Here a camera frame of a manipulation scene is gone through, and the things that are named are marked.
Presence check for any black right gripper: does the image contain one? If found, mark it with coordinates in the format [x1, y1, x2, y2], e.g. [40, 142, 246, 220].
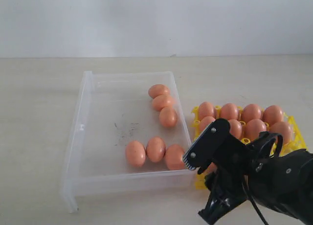
[197, 141, 252, 225]

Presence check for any yellow plastic egg tray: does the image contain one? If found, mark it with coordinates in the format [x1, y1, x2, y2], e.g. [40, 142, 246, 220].
[191, 106, 308, 190]

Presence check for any brown egg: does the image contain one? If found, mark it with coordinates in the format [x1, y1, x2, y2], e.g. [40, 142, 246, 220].
[206, 162, 217, 174]
[125, 140, 146, 167]
[262, 105, 284, 126]
[244, 119, 267, 141]
[199, 116, 215, 133]
[148, 84, 170, 99]
[152, 94, 175, 112]
[228, 119, 243, 139]
[269, 121, 293, 145]
[159, 107, 178, 128]
[146, 136, 166, 163]

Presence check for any brown egg placed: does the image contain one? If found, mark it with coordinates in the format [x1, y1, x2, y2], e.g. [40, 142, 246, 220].
[198, 101, 216, 121]
[241, 104, 262, 123]
[219, 103, 239, 120]

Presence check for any clear plastic container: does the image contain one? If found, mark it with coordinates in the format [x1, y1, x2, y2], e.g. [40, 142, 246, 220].
[61, 71, 195, 213]

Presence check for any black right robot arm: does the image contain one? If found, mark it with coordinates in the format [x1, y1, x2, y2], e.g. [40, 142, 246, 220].
[188, 128, 313, 225]

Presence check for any brown egg far corner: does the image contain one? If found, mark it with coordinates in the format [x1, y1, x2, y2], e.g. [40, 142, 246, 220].
[165, 144, 185, 170]

